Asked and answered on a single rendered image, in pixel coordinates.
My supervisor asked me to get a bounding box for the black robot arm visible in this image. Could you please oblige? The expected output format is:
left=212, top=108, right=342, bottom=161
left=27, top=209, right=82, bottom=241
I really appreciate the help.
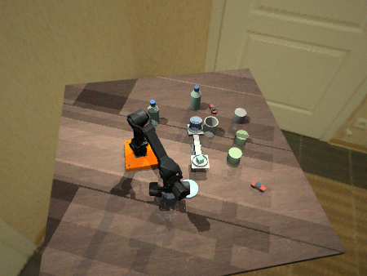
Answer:
left=127, top=109, right=189, bottom=201

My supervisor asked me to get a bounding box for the small red toy car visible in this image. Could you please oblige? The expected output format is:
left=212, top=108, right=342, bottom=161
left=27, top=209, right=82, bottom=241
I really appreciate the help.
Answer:
left=251, top=181, right=265, bottom=191
left=210, top=105, right=217, bottom=114

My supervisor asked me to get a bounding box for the blue-grey cup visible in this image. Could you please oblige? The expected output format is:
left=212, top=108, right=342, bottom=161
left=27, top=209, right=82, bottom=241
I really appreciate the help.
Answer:
left=189, top=117, right=202, bottom=131

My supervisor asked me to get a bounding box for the light green cylinder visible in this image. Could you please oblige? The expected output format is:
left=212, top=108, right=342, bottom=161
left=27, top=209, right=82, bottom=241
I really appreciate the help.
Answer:
left=234, top=130, right=249, bottom=146

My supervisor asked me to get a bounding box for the beige open cylinder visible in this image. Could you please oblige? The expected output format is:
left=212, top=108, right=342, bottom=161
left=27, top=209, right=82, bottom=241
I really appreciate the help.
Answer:
left=203, top=117, right=218, bottom=137

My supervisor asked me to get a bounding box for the grey cylinder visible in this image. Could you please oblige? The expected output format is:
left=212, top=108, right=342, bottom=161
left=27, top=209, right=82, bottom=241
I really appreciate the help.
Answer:
left=232, top=108, right=246, bottom=124
left=163, top=192, right=177, bottom=205

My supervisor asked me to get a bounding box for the pale green cylinder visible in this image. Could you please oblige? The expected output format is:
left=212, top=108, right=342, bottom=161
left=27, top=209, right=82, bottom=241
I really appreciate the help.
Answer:
left=227, top=148, right=242, bottom=165

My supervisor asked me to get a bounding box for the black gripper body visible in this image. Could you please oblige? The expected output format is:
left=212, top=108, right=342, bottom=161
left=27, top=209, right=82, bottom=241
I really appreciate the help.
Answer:
left=149, top=181, right=190, bottom=196

